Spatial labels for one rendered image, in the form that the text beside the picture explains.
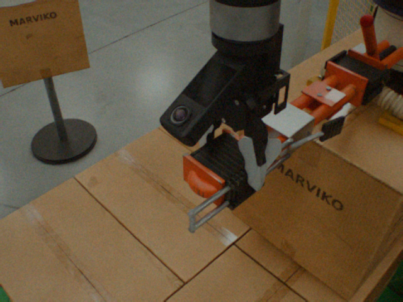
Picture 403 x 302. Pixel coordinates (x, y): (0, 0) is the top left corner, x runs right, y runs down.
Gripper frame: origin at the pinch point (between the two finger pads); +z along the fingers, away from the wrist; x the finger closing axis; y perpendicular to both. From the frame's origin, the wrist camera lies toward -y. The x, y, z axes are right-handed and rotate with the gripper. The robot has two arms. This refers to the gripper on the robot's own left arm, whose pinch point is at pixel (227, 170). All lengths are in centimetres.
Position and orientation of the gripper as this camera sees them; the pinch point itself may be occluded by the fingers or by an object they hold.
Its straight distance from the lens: 57.8
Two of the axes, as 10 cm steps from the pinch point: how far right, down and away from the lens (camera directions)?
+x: -6.9, -4.8, 5.4
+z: 0.2, 7.4, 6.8
